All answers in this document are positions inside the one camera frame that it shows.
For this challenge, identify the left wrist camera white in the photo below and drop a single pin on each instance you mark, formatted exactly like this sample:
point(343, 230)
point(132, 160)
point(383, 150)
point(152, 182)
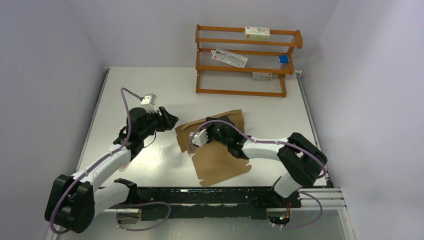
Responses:
point(148, 100)

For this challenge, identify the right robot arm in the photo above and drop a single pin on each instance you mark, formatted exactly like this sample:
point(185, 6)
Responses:
point(303, 161)

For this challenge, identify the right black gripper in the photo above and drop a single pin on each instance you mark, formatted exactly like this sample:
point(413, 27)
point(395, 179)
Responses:
point(209, 127)

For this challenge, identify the white box lower shelf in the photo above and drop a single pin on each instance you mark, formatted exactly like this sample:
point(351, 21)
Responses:
point(262, 76)

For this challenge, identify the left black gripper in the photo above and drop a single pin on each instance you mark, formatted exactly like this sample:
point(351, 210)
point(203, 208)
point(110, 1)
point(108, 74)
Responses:
point(166, 121)

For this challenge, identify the white flat package middle shelf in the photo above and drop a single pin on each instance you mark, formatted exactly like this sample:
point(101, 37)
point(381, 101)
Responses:
point(229, 58)

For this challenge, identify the white green box top shelf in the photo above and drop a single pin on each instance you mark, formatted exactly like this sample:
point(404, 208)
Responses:
point(256, 33)

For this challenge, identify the brown cardboard box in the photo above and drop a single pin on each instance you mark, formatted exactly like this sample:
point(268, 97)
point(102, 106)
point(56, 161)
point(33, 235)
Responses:
point(213, 163)

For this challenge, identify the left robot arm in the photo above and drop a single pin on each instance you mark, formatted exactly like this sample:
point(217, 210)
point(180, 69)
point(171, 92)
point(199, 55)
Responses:
point(99, 169)

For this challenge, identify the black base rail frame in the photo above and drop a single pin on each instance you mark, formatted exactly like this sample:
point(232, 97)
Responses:
point(255, 202)

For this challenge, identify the orange wooden shelf rack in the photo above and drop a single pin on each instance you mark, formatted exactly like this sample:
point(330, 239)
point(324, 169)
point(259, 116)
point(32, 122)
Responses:
point(263, 56)

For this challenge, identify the blue small cube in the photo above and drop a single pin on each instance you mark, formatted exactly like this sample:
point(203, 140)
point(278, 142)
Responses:
point(284, 59)

